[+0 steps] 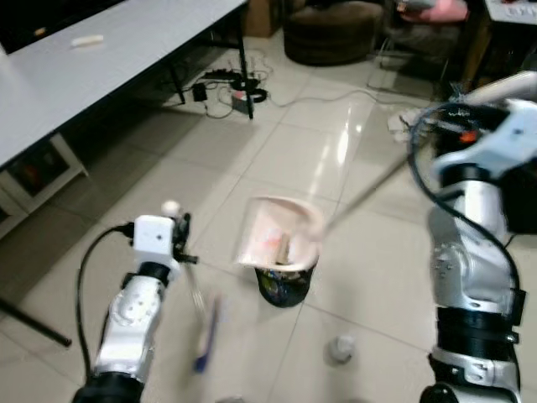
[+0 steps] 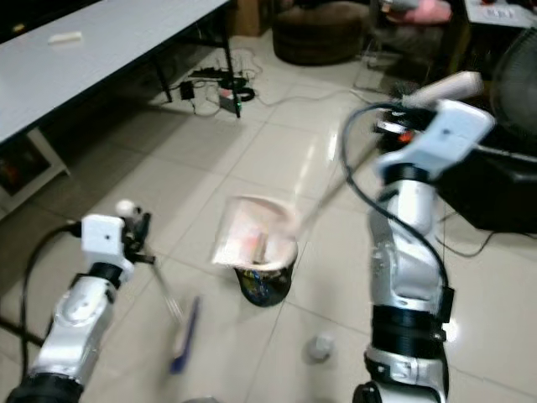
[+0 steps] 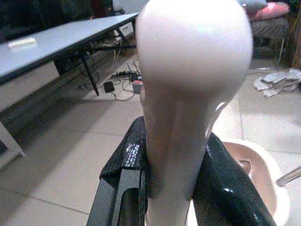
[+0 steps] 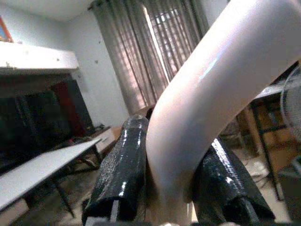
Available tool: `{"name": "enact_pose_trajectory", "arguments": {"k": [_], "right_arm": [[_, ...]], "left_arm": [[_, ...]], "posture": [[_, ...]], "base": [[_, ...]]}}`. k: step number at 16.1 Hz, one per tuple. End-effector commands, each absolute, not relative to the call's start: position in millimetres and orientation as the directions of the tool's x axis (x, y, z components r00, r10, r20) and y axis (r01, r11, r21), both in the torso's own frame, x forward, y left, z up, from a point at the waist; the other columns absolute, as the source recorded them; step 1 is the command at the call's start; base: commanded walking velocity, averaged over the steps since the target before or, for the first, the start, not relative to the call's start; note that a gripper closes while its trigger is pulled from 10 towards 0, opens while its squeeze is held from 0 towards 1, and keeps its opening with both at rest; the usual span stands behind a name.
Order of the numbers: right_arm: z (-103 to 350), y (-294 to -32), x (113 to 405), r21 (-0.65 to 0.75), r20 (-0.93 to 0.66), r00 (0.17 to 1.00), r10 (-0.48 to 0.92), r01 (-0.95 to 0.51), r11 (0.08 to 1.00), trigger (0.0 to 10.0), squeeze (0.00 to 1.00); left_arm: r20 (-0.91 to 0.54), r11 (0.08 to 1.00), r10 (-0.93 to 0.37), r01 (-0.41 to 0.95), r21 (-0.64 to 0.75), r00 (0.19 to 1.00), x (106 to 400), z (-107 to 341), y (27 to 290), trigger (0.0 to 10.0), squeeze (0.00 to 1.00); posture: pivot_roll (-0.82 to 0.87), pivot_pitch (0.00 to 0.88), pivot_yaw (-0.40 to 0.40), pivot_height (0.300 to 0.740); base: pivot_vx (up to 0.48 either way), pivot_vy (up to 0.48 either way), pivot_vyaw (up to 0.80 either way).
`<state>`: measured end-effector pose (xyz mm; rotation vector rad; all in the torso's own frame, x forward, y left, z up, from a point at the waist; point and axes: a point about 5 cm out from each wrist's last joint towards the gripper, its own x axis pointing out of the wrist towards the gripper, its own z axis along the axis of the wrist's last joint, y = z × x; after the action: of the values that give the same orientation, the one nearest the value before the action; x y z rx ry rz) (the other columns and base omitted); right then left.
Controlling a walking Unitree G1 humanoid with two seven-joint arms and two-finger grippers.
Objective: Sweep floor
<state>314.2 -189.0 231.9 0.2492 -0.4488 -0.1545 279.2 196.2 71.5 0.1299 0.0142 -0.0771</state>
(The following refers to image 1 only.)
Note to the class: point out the blue bristle broom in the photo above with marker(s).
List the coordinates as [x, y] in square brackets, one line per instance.
[207, 336]

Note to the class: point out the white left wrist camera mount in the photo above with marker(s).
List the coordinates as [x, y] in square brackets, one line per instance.
[153, 239]

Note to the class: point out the white low cabinet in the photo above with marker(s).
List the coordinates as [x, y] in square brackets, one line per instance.
[38, 172]

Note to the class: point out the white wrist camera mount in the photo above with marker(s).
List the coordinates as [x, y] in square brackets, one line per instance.
[153, 239]
[503, 134]

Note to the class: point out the brown round ottoman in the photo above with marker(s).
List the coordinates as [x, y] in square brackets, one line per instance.
[331, 34]

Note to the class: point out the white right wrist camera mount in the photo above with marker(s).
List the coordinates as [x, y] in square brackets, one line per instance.
[503, 134]

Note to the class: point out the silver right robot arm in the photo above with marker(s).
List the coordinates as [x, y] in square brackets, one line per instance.
[474, 260]

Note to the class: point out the long white table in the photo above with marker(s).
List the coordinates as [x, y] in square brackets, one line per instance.
[92, 71]

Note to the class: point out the white tray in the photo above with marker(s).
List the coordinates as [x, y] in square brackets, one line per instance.
[513, 10]

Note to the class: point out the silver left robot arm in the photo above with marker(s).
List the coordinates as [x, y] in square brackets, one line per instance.
[130, 319]

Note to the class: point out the pink cushion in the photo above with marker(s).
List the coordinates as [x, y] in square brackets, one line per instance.
[436, 10]

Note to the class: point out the black trash bin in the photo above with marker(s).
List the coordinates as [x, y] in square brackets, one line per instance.
[287, 287]

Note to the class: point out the black box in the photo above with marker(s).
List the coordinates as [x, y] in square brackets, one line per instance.
[524, 201]

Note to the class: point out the small white block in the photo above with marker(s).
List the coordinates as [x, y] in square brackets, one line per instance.
[87, 40]

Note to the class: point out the crumpled white paper ball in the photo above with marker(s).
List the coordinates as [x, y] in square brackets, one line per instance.
[341, 349]

